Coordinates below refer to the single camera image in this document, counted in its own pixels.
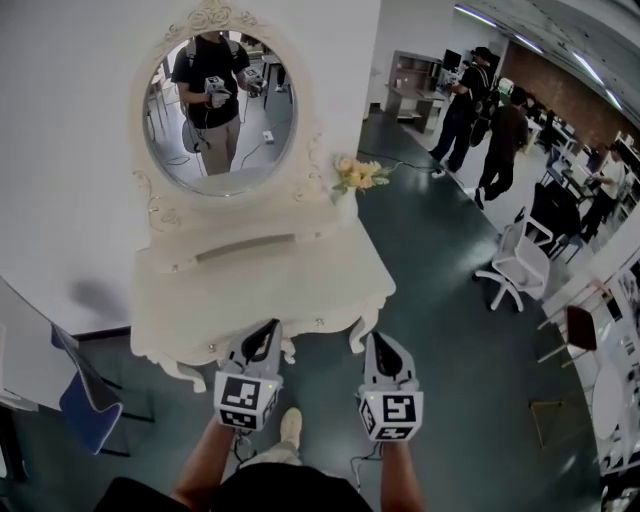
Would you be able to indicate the peach flower bouquet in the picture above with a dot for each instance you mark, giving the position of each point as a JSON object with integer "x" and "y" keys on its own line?
{"x": 357, "y": 175}

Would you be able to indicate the person's beige trousers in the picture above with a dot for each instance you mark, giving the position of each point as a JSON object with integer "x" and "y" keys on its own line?
{"x": 272, "y": 452}

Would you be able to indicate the person's black shirt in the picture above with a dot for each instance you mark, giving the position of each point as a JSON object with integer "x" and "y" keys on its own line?
{"x": 280, "y": 490}

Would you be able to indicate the black office chair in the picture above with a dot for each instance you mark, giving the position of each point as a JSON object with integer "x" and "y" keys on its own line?
{"x": 550, "y": 210}

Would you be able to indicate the person's left forearm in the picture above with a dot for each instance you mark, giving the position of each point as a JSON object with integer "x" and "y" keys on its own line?
{"x": 202, "y": 470}

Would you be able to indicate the person's beige shoe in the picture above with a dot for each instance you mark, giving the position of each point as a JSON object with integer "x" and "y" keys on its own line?
{"x": 291, "y": 425}

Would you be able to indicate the blue chair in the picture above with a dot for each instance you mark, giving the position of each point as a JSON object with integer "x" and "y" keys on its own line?
{"x": 90, "y": 410}

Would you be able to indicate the person's right forearm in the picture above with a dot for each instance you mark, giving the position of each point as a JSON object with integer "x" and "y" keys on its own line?
{"x": 400, "y": 475}

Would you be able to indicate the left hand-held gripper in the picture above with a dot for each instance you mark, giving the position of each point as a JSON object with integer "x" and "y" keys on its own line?
{"x": 240, "y": 397}

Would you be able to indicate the oval white framed mirror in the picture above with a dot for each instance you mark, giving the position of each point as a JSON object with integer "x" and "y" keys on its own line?
{"x": 220, "y": 120}

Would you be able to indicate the white office chair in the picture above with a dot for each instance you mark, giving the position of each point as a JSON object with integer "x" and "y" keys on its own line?
{"x": 522, "y": 260}

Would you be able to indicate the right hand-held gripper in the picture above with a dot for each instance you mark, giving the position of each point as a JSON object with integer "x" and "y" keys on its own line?
{"x": 395, "y": 412}

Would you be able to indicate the dark wooden-legged chair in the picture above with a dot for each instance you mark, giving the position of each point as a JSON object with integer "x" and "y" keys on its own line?
{"x": 580, "y": 327}

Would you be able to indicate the wooden shelf desk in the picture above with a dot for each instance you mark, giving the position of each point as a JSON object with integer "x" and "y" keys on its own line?
{"x": 415, "y": 95}

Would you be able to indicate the white vase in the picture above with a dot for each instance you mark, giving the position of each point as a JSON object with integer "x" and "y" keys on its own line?
{"x": 345, "y": 207}

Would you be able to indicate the white dressing table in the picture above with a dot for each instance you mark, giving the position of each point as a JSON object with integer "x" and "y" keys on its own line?
{"x": 260, "y": 295}

